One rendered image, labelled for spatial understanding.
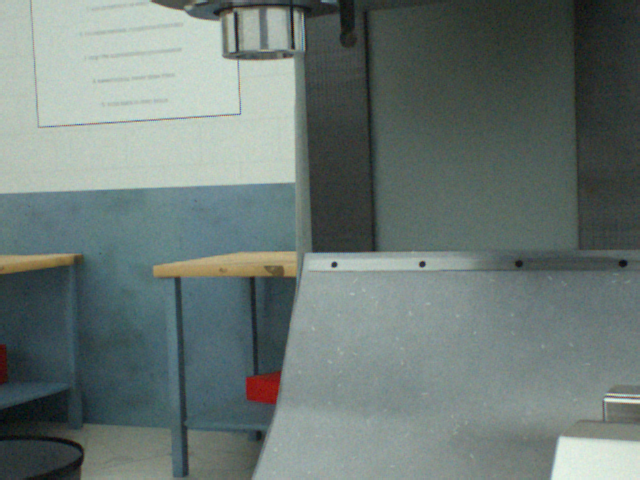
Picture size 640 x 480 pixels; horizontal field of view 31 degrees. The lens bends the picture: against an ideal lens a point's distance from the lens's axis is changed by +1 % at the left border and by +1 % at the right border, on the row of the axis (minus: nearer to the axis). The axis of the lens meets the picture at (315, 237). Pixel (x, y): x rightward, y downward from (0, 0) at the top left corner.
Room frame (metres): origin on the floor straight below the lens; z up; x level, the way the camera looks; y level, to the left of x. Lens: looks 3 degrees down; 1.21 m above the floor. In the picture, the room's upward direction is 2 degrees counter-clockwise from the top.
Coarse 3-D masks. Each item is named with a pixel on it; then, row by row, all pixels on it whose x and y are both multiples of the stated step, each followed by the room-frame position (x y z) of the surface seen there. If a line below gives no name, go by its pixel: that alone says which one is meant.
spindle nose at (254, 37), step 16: (224, 16) 0.61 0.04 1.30; (240, 16) 0.60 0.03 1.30; (256, 16) 0.60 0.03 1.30; (272, 16) 0.60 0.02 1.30; (288, 16) 0.61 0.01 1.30; (304, 16) 0.62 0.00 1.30; (224, 32) 0.61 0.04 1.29; (240, 32) 0.60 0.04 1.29; (256, 32) 0.60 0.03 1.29; (272, 32) 0.60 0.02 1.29; (288, 32) 0.61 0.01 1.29; (304, 32) 0.62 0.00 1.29; (224, 48) 0.61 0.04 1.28; (240, 48) 0.60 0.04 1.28; (256, 48) 0.60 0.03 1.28; (272, 48) 0.60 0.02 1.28; (288, 48) 0.61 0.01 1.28; (304, 48) 0.62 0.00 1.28
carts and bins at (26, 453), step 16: (0, 448) 2.69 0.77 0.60; (16, 448) 2.69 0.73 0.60; (32, 448) 2.68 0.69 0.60; (48, 448) 2.66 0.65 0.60; (64, 448) 2.62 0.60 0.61; (80, 448) 2.57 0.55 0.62; (0, 464) 2.69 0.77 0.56; (16, 464) 2.69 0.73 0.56; (32, 464) 2.68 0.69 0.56; (48, 464) 2.66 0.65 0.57; (64, 464) 2.62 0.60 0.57; (80, 464) 2.45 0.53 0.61
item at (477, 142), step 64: (512, 0) 0.94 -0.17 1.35; (576, 0) 0.92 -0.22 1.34; (320, 64) 1.01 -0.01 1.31; (384, 64) 0.99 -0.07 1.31; (448, 64) 0.97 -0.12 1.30; (512, 64) 0.95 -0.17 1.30; (576, 64) 0.92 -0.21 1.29; (320, 128) 1.01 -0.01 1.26; (384, 128) 0.99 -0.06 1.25; (448, 128) 0.97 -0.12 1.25; (512, 128) 0.95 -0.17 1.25; (576, 128) 0.92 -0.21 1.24; (320, 192) 1.02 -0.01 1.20; (384, 192) 0.99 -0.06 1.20; (448, 192) 0.97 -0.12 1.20; (512, 192) 0.95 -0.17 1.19; (576, 192) 0.92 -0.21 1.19
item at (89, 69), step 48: (48, 0) 5.86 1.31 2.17; (96, 0) 5.74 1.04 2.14; (144, 0) 5.62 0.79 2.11; (48, 48) 5.87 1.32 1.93; (96, 48) 5.74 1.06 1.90; (144, 48) 5.63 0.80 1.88; (192, 48) 5.51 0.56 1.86; (48, 96) 5.88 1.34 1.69; (96, 96) 5.75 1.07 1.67; (144, 96) 5.63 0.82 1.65; (192, 96) 5.52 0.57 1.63; (240, 96) 5.40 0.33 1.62
